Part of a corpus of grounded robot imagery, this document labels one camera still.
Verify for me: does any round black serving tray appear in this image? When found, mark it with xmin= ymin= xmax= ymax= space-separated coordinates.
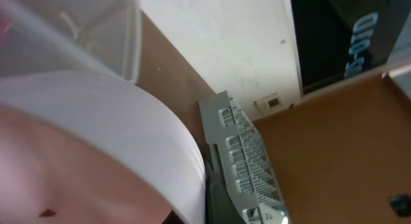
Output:
xmin=193 ymin=135 xmax=246 ymax=224

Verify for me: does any clear plastic bin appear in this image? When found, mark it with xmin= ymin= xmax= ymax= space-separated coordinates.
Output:
xmin=1 ymin=0 xmax=143 ymax=84

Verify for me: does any red snack wrapper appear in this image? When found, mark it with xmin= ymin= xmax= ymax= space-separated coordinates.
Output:
xmin=1 ymin=12 xmax=11 ymax=40

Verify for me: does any white wall socket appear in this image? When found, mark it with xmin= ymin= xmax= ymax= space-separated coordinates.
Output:
xmin=255 ymin=92 xmax=281 ymax=112

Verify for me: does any grey dishwasher rack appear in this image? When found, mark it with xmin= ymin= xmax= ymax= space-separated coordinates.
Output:
xmin=199 ymin=91 xmax=291 ymax=224

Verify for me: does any white bowl with food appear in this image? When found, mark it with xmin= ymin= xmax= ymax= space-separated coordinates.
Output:
xmin=1 ymin=71 xmax=206 ymax=223

